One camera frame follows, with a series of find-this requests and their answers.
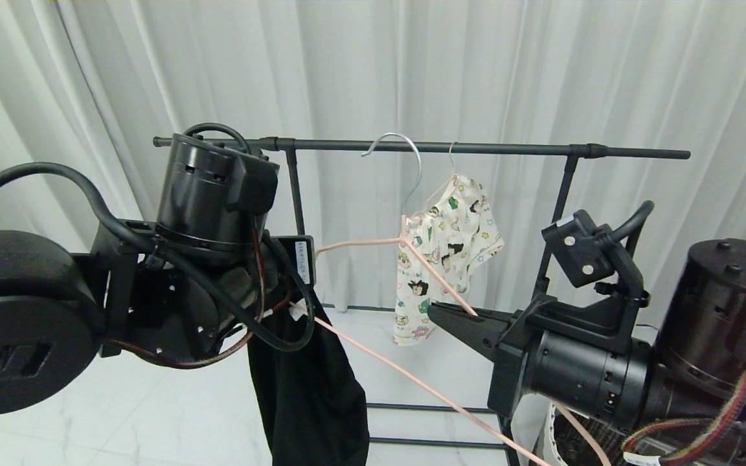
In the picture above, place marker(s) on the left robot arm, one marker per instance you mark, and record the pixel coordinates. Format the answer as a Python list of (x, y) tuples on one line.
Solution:
[(23, 323)]

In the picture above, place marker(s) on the cream printed garment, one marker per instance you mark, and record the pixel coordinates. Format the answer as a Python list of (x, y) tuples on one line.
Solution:
[(451, 226)]

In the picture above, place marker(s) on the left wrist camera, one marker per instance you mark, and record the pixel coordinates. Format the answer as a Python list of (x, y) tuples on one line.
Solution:
[(256, 184)]

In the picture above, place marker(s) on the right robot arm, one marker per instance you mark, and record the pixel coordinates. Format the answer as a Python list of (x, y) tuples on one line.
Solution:
[(723, 310)]

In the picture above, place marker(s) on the pink clothes hanger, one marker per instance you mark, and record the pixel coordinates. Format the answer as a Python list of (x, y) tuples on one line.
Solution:
[(403, 236), (452, 169)]

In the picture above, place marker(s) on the white laundry basket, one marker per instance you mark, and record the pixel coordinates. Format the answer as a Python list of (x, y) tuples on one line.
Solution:
[(551, 446)]

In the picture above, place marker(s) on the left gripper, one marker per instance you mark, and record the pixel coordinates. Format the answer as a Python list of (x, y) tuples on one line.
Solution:
[(292, 265)]

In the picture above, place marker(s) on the black clothes rack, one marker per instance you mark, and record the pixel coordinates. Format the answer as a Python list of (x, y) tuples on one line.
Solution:
[(509, 149)]

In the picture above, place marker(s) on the black garment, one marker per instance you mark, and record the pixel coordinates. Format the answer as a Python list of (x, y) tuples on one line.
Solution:
[(308, 388)]

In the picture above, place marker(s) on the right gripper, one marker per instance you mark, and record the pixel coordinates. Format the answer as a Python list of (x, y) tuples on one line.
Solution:
[(580, 382)]

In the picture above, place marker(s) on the white curtain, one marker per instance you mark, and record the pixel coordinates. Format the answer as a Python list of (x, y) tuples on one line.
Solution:
[(476, 65)]

